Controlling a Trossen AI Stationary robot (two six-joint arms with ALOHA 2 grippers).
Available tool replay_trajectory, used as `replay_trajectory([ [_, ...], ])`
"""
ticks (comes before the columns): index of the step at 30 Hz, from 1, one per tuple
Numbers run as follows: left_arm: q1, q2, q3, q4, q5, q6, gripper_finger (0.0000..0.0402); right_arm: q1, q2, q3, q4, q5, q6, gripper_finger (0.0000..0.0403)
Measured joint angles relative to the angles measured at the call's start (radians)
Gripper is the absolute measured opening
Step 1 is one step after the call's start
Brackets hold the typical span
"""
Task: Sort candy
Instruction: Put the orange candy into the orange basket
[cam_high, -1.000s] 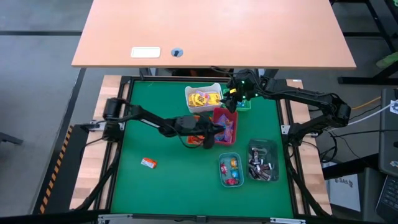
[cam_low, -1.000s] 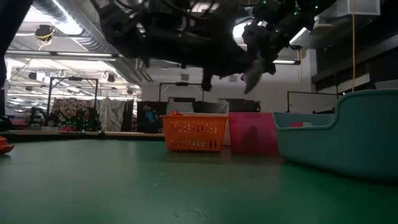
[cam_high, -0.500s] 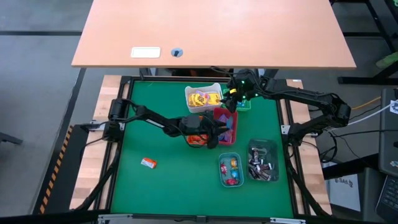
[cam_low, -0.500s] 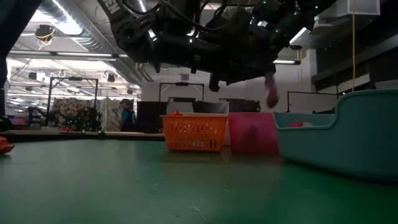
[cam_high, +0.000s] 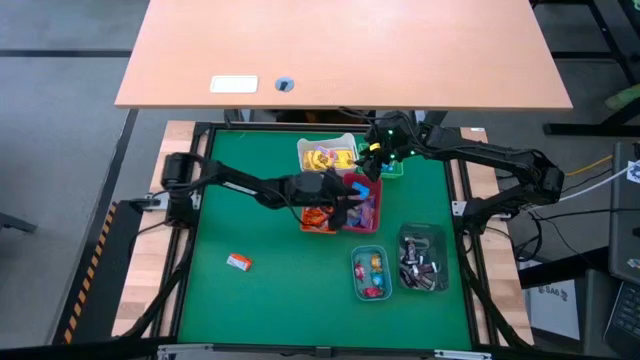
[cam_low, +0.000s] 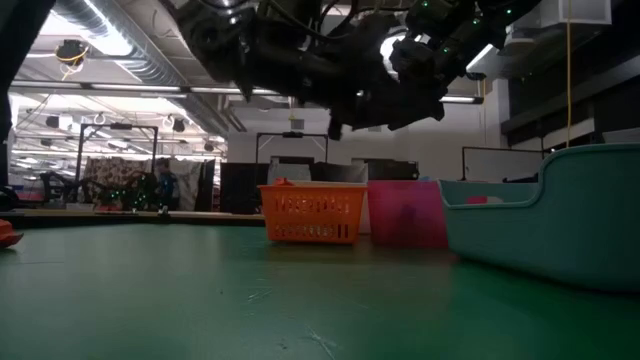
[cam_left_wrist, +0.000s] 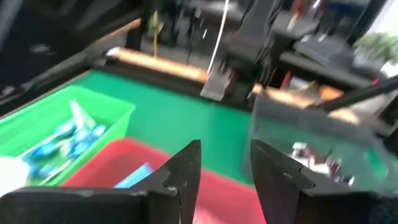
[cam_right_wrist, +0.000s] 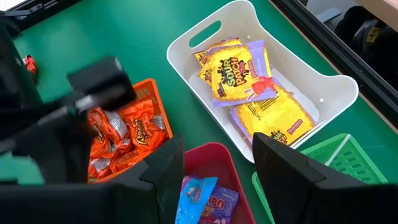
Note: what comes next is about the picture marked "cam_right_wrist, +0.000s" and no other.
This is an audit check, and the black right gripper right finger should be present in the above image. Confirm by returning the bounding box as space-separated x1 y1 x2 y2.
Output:
252 132 368 224

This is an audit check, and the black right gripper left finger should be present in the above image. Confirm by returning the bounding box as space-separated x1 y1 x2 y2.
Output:
111 135 186 224

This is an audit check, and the blue Haribo packet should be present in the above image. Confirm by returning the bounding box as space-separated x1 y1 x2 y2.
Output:
175 176 218 224

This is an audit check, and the red plastic bin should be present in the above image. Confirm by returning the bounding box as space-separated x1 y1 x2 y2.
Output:
183 142 256 224

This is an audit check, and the green plastic basket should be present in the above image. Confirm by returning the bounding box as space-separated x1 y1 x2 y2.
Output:
251 133 389 224

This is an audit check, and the orange plastic basket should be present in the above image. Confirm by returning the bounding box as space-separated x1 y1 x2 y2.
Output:
86 77 174 184

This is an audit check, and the white plastic bin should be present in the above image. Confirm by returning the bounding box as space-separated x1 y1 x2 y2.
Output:
166 0 360 164

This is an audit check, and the green table mat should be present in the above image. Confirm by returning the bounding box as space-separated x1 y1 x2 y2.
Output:
0 0 398 224

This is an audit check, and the black bag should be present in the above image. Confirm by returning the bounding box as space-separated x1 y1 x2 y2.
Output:
334 5 398 91

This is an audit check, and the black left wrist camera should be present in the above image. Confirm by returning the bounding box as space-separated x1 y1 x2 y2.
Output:
67 57 137 112

